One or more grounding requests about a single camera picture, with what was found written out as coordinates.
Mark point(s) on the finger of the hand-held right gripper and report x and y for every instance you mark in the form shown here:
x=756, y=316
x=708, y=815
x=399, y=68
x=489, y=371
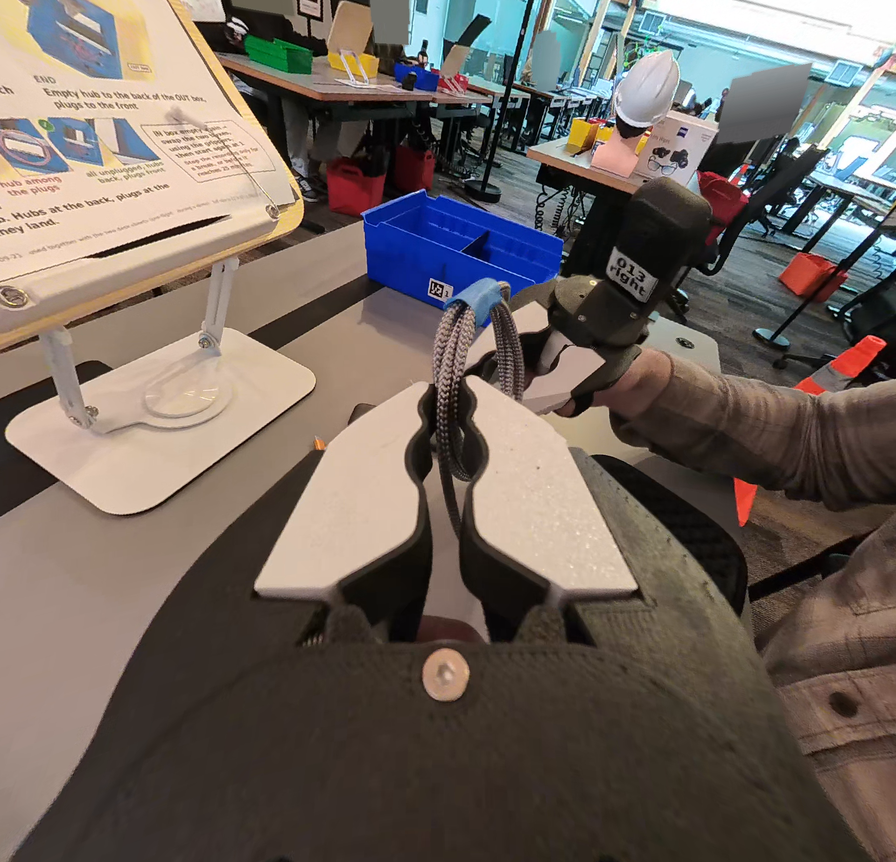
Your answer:
x=511, y=337

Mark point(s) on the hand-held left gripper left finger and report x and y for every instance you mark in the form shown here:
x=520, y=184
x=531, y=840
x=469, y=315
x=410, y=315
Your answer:
x=343, y=519

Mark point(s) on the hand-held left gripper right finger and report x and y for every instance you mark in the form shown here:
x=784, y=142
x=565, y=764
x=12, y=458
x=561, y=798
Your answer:
x=546, y=519

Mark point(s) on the person's right hand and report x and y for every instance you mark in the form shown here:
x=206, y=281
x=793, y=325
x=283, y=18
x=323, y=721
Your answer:
x=630, y=384

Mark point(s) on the white printed box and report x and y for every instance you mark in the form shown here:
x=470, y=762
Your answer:
x=679, y=149

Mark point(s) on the mannequin head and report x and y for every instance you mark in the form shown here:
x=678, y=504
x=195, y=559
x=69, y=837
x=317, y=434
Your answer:
x=616, y=156

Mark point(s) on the black office chair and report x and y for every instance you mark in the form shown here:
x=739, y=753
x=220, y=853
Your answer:
x=756, y=205

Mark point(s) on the wooden work desk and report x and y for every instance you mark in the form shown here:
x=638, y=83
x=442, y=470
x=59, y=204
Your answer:
x=336, y=90
x=567, y=163

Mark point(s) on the white hard hat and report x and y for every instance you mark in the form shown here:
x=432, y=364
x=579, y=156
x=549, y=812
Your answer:
x=647, y=90

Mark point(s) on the black foam wrist rest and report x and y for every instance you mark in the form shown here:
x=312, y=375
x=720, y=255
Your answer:
x=693, y=519

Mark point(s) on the orange plastic bin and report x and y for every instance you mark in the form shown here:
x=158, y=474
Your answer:
x=812, y=277

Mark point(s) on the white document stand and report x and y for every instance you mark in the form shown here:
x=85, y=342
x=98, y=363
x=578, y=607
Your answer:
x=182, y=428

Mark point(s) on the red plastic bin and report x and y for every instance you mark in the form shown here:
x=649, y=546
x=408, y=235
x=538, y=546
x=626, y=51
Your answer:
x=354, y=191
x=415, y=172

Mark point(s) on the orange traffic cone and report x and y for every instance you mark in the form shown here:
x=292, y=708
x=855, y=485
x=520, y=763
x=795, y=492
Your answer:
x=847, y=363

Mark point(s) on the instruction sheet on stand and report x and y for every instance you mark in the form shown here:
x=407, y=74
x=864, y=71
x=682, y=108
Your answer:
x=273, y=232

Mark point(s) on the small blue plastic bin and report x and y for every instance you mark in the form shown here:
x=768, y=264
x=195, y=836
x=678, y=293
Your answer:
x=416, y=76

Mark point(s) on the yellow plastic bin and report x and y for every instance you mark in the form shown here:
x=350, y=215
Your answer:
x=350, y=65

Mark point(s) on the green plastic bin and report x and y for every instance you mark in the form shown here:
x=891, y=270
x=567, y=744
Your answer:
x=280, y=56

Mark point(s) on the printed instruction sheet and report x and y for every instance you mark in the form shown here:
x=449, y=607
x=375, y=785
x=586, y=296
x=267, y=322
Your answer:
x=112, y=107

